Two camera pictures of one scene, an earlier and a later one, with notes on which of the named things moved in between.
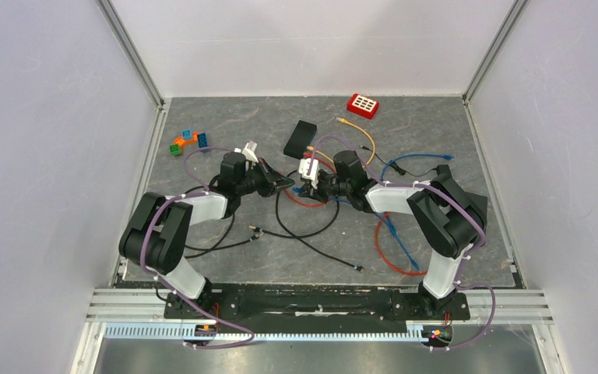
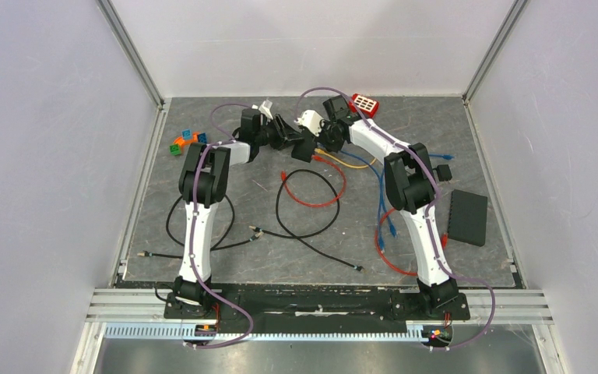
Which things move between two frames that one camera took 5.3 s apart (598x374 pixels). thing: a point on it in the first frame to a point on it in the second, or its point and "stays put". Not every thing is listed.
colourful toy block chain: [188, 136] stays put
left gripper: [269, 175] to [290, 136]
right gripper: [319, 195] to [334, 149]
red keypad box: [363, 105] stays put
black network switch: [301, 138] stays put
